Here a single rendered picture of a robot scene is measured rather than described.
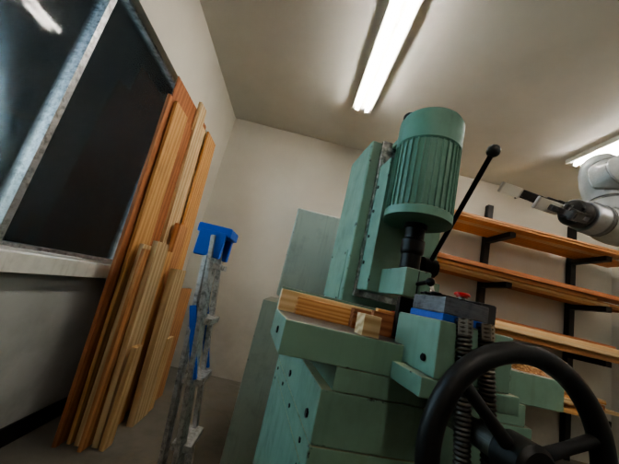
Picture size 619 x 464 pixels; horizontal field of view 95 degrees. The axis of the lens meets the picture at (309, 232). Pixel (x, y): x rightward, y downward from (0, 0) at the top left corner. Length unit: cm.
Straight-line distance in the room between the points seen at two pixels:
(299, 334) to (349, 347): 9
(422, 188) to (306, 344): 47
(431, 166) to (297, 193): 249
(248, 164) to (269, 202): 50
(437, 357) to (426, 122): 58
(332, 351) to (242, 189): 281
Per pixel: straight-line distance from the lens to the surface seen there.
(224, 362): 314
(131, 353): 184
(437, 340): 52
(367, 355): 57
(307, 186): 322
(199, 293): 136
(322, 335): 54
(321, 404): 57
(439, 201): 77
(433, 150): 82
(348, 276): 91
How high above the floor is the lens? 95
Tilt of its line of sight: 12 degrees up
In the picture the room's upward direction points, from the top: 14 degrees clockwise
